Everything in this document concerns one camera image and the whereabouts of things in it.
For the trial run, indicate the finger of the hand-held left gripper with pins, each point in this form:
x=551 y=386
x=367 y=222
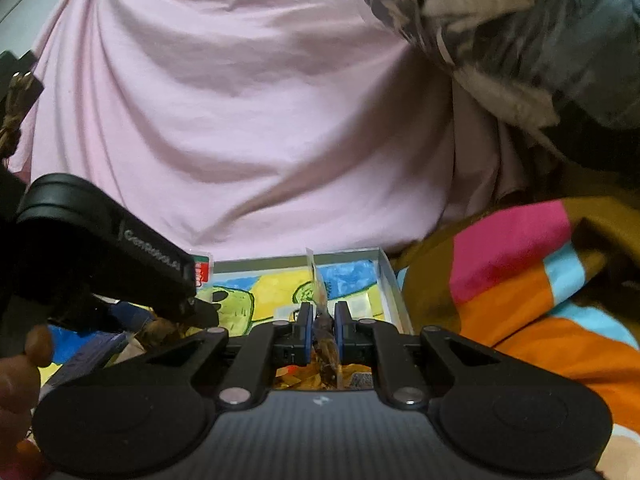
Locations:
x=205 y=312

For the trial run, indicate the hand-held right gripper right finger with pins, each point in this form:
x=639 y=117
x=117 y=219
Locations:
x=340 y=335

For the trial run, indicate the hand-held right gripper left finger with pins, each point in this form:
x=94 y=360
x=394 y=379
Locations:
x=308 y=332

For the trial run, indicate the dark brown snack packet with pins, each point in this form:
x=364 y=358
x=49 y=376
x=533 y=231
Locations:
x=325 y=330

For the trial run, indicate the red green egg packet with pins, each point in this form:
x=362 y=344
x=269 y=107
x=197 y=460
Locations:
x=202 y=275

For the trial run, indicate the gold foil candy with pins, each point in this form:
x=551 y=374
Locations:
x=295 y=377

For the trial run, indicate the grey box with cartoon drawing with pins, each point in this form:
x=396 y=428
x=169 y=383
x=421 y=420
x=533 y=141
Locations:
x=270 y=290

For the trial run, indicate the navy blue packet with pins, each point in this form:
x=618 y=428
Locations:
x=90 y=355

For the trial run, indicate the person's left hand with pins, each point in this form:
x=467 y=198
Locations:
x=20 y=390

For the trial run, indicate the pink bed sheet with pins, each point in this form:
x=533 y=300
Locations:
x=225 y=110

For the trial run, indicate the brown printed blanket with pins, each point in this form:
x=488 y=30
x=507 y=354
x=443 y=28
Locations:
x=525 y=285

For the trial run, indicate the plastic bag of clothes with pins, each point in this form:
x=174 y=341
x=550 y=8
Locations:
x=500 y=35

